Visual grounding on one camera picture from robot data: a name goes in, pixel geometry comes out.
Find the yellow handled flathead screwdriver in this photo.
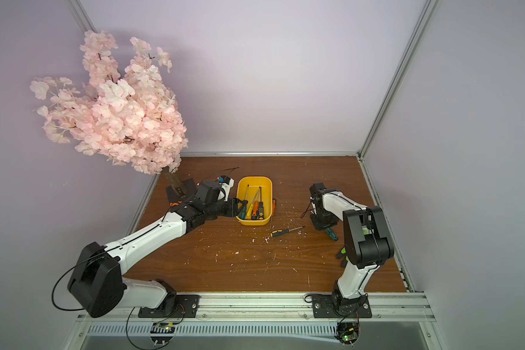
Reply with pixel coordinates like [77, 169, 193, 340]
[245, 198, 254, 220]

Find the small green handled screwdriver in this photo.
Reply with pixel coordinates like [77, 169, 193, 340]
[325, 227, 338, 242]

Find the black yellow long screwdriver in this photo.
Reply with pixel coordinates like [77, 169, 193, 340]
[270, 226, 304, 238]

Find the orange handled screwdriver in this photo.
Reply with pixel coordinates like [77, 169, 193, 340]
[251, 189, 259, 220]

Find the black yellow dotted screwdriver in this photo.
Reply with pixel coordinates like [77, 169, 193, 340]
[257, 188, 265, 220]

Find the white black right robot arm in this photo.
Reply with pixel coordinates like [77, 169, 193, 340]
[310, 183, 395, 313]

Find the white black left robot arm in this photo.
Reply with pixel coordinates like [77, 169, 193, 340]
[67, 176, 239, 318]

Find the yellow plastic storage box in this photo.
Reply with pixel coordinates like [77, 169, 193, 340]
[236, 176, 274, 226]

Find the green black work glove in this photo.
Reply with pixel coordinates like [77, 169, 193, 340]
[336, 247, 349, 268]

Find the pink artificial blossom tree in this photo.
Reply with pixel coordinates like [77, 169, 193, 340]
[29, 31, 188, 175]

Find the right controller board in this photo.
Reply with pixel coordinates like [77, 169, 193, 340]
[335, 322, 360, 346]

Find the controller board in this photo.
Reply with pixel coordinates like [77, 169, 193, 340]
[150, 322, 176, 349]
[335, 322, 360, 346]

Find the left controller board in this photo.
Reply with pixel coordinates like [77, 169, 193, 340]
[150, 322, 176, 349]

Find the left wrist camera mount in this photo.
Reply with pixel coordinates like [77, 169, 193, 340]
[217, 176, 234, 201]

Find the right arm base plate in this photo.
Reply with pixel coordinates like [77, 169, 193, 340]
[305, 294, 373, 319]

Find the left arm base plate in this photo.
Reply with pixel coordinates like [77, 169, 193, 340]
[138, 294, 201, 319]

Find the aluminium front rail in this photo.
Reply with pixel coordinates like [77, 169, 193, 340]
[99, 292, 435, 322]

